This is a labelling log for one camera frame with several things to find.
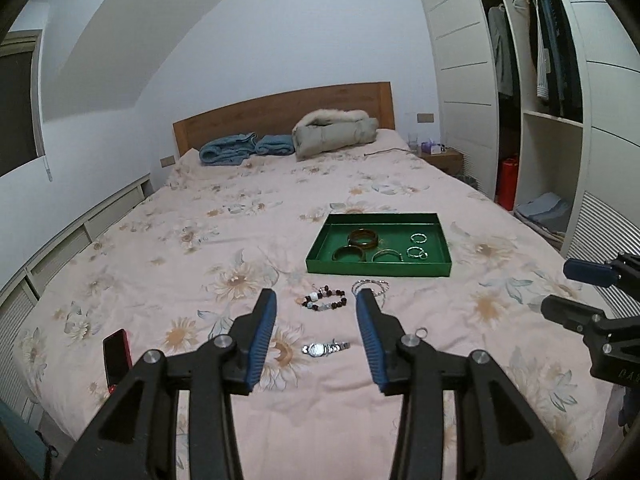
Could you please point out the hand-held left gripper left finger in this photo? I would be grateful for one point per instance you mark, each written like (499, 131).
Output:
(262, 340)

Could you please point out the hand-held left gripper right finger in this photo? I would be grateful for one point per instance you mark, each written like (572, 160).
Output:
(370, 345)

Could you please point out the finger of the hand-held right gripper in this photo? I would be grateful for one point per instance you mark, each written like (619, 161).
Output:
(565, 310)
(587, 271)

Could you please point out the silver wristwatch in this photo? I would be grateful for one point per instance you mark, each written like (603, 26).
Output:
(316, 349)

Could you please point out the thin silver bangle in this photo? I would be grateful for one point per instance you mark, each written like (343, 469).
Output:
(373, 256)

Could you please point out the dark olive bangle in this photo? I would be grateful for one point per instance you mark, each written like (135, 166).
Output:
(336, 255)

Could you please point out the amber bangle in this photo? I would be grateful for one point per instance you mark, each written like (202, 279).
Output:
(362, 245)

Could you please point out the green tray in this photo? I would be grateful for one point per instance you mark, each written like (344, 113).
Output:
(390, 232)

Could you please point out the white louvered panel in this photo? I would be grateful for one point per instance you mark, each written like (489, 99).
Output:
(600, 240)

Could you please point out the folded light blue clothes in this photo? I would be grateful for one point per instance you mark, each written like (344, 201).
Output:
(545, 210)

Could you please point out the red container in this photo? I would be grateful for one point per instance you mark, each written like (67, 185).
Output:
(508, 185)

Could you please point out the red phone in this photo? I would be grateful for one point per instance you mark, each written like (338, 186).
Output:
(117, 360)

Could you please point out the dark mesh wastebasket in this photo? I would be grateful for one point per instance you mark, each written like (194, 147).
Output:
(468, 181)

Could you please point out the wooden nightstand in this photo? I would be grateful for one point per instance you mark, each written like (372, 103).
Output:
(447, 160)

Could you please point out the large blue folded garment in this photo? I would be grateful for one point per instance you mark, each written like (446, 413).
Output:
(225, 150)

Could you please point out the small blue folded garment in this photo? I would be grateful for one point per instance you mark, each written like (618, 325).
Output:
(275, 145)

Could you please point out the small purple box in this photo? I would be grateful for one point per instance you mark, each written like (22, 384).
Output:
(430, 147)

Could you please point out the clear drinking glass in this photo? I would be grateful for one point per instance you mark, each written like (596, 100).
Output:
(413, 142)

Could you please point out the grey fur-trimmed jacket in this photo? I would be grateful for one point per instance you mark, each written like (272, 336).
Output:
(330, 135)

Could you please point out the hanging striped shirt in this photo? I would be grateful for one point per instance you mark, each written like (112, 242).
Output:
(542, 60)

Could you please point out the hanging dark clothes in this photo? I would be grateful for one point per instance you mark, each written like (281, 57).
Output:
(567, 55)

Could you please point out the wooden headboard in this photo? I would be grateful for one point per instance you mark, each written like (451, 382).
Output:
(250, 115)

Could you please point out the hanging grey garment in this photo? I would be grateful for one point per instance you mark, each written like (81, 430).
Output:
(500, 50)

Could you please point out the white wardrobe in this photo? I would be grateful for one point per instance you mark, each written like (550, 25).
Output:
(460, 35)

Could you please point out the brown wall socket plate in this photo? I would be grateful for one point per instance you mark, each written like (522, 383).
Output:
(167, 161)
(425, 118)

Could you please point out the low white wall cabinets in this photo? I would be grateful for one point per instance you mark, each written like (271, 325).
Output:
(75, 230)

